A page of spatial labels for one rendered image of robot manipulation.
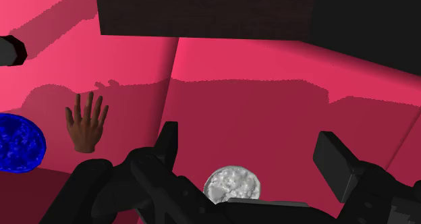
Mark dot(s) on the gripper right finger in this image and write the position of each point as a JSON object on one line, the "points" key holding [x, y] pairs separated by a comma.
{"points": [[338, 164]]}

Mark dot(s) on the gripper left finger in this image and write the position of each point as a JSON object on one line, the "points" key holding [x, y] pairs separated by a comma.
{"points": [[144, 183]]}

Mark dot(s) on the brown hand figure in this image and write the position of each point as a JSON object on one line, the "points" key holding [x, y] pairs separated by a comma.
{"points": [[86, 131]]}

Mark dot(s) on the silver crumpled ball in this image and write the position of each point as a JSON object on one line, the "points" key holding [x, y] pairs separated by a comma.
{"points": [[232, 183]]}

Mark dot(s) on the pink sofa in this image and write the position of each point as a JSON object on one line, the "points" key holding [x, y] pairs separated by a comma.
{"points": [[250, 105]]}

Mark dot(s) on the blue round bowl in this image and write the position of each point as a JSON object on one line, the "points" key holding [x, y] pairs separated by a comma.
{"points": [[18, 144]]}

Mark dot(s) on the grey cylinder with black cap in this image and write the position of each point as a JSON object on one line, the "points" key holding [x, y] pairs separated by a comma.
{"points": [[8, 50]]}

